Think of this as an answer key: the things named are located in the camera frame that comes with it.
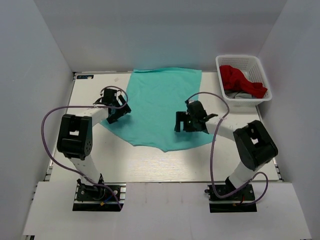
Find teal t shirt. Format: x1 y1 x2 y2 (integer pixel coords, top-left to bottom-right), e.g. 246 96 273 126
101 67 213 152

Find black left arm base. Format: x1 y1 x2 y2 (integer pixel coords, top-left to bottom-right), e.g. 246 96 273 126
72 179 126 212

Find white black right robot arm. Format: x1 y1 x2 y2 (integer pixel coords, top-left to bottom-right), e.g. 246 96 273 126
174 100 279 200

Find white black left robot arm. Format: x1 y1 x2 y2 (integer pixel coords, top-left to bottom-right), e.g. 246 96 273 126
57 86 131 200

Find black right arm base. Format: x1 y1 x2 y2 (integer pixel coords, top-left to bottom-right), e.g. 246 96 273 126
204 184 257 213

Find dark label sticker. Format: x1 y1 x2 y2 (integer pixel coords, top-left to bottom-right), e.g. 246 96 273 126
76 74 94 80

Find grey t shirt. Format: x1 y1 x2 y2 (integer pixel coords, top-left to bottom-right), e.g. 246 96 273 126
224 90 256 99

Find red t shirt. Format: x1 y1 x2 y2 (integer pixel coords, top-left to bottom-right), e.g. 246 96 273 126
219 65 268 99

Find white plastic basket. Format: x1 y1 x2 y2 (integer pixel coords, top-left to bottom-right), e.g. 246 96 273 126
215 54 272 107

